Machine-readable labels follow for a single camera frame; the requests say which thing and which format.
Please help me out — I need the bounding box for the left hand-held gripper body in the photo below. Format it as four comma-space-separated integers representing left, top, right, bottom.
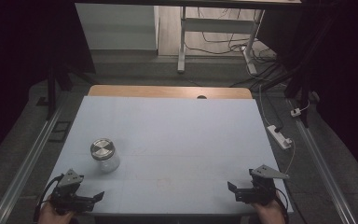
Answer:
48, 168, 96, 217

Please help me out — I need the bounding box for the thin white cable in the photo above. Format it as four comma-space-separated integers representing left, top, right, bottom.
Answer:
258, 83, 296, 175

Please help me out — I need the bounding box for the white-legged desk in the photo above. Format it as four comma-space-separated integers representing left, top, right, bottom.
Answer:
74, 0, 302, 76

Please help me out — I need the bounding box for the clear glass jar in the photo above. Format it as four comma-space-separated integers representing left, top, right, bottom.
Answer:
92, 148, 121, 174

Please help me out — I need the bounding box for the black metal stand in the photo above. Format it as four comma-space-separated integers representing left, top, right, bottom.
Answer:
283, 62, 311, 129
36, 62, 73, 120

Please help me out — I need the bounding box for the person's right hand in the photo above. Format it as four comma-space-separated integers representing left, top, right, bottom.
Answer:
251, 192, 288, 224

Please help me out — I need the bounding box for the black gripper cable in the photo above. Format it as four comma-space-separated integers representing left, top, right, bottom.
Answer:
273, 186, 291, 218
33, 174, 64, 223

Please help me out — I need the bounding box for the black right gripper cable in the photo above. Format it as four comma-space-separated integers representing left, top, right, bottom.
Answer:
273, 186, 291, 218

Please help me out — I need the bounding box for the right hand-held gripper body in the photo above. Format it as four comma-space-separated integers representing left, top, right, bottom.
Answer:
244, 163, 291, 207

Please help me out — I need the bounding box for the aluminium floor rail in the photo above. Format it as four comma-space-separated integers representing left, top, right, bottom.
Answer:
0, 102, 66, 224
287, 99, 358, 224

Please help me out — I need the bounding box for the person's left hand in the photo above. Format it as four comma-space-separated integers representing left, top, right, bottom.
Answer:
36, 201, 76, 224

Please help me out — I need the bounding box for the round steel jar lid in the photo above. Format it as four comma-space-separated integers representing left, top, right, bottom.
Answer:
89, 138, 117, 161

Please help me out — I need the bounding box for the white panel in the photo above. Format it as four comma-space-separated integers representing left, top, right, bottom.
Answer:
75, 3, 159, 50

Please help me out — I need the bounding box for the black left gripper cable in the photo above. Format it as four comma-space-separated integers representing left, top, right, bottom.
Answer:
33, 174, 64, 223

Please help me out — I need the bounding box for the white power strip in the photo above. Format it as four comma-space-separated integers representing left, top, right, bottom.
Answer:
267, 124, 293, 150

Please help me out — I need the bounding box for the wooden table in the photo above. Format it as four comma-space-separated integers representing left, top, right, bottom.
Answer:
88, 84, 254, 100

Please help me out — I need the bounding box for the black curtain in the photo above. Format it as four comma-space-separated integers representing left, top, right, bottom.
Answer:
257, 0, 358, 188
0, 0, 96, 171

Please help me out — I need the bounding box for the tangle of black floor cables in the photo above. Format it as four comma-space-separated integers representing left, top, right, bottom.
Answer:
185, 7, 285, 132

